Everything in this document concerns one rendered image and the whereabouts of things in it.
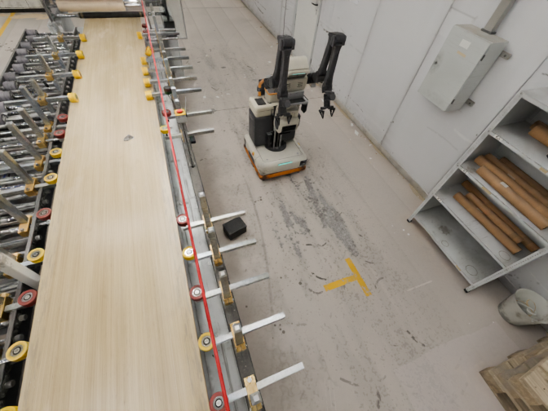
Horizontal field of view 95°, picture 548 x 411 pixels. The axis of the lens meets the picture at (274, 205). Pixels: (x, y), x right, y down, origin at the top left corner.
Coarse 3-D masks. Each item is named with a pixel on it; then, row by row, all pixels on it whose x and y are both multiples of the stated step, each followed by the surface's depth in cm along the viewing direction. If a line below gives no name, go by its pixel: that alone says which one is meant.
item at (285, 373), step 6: (294, 366) 124; (300, 366) 124; (282, 372) 122; (288, 372) 122; (294, 372) 123; (264, 378) 120; (270, 378) 120; (276, 378) 120; (258, 384) 118; (264, 384) 119; (240, 390) 117; (228, 396) 115; (234, 396) 115; (240, 396) 115; (228, 402) 114
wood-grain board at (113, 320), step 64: (128, 64) 281; (128, 128) 214; (64, 192) 168; (128, 192) 172; (64, 256) 141; (128, 256) 144; (64, 320) 122; (128, 320) 124; (192, 320) 126; (64, 384) 107; (128, 384) 109; (192, 384) 110
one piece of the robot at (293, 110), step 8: (288, 80) 224; (296, 80) 227; (304, 80) 230; (288, 88) 231; (296, 88) 235; (304, 88) 238; (288, 112) 252; (296, 112) 255; (280, 120) 256; (296, 120) 259; (280, 128) 260; (296, 128) 269
